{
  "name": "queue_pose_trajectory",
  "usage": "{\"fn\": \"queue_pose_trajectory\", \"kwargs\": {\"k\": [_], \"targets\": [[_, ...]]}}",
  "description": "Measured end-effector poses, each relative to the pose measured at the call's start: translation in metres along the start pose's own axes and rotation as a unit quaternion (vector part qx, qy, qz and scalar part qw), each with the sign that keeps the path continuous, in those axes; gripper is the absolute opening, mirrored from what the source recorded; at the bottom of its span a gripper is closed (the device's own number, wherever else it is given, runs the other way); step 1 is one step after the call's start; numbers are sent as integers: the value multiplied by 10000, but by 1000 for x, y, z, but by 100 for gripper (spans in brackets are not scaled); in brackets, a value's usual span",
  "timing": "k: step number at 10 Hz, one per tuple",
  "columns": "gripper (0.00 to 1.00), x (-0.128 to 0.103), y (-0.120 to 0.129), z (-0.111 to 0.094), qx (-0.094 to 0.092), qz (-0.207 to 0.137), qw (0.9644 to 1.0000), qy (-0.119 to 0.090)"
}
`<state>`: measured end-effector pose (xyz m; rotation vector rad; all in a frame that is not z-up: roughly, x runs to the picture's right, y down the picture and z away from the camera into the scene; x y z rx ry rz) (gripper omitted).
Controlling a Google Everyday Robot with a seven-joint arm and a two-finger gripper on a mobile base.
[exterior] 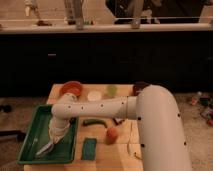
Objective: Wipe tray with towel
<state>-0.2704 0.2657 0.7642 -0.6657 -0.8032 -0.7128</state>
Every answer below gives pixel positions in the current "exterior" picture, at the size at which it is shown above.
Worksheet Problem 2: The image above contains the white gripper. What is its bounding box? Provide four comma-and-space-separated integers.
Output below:
35, 117, 70, 158

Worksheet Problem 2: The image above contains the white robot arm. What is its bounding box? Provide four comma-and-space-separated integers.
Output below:
36, 85, 192, 171

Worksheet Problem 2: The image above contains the green plastic tray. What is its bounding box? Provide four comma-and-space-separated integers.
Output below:
17, 104, 80, 166

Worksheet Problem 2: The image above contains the orange round fruit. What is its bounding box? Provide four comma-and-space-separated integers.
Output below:
106, 127, 118, 144

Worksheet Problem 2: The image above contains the orange bowl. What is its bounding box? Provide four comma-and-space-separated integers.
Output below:
59, 81, 83, 97

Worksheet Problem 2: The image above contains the black small object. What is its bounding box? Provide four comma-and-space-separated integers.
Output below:
113, 118, 125, 125

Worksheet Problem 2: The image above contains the light green cup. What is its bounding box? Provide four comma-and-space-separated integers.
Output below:
106, 84, 117, 98

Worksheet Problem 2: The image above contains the long dark counter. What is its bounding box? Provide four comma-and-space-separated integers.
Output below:
0, 25, 213, 97

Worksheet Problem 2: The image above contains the dark red cup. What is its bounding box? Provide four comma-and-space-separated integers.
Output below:
133, 82, 148, 96

